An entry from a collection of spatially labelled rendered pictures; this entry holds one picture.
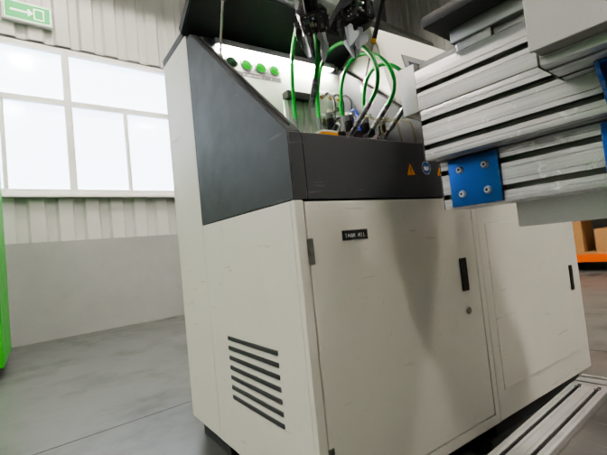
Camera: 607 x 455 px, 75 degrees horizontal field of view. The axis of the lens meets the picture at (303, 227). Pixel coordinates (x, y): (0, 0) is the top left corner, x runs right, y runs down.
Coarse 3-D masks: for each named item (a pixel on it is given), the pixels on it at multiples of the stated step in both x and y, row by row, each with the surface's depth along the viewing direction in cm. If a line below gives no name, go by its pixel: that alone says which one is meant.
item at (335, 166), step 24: (312, 144) 94; (336, 144) 98; (360, 144) 103; (384, 144) 108; (408, 144) 114; (312, 168) 93; (336, 168) 97; (360, 168) 102; (384, 168) 107; (432, 168) 119; (312, 192) 92; (336, 192) 97; (360, 192) 101; (384, 192) 106; (408, 192) 112; (432, 192) 117
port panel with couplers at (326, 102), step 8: (320, 88) 167; (328, 88) 170; (336, 88) 172; (320, 96) 167; (328, 96) 169; (336, 96) 172; (320, 104) 166; (328, 104) 169; (336, 104) 172; (320, 112) 166; (336, 120) 167
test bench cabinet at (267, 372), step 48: (240, 240) 113; (288, 240) 92; (240, 288) 115; (288, 288) 93; (480, 288) 127; (240, 336) 116; (288, 336) 95; (240, 384) 118; (288, 384) 96; (240, 432) 120; (288, 432) 97; (480, 432) 119
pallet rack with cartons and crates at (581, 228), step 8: (576, 224) 535; (584, 224) 544; (576, 232) 535; (584, 232) 540; (592, 232) 564; (600, 232) 516; (576, 240) 536; (584, 240) 536; (592, 240) 559; (600, 240) 517; (576, 248) 536; (584, 248) 532; (592, 248) 555; (600, 248) 517; (576, 256) 523; (584, 256) 516; (592, 256) 510; (600, 256) 503; (584, 264) 586
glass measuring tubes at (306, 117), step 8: (288, 96) 153; (296, 96) 155; (304, 96) 158; (288, 104) 155; (296, 104) 157; (304, 104) 158; (288, 112) 156; (296, 112) 157; (304, 112) 158; (312, 112) 160; (304, 120) 159; (312, 120) 160; (304, 128) 160; (312, 128) 162
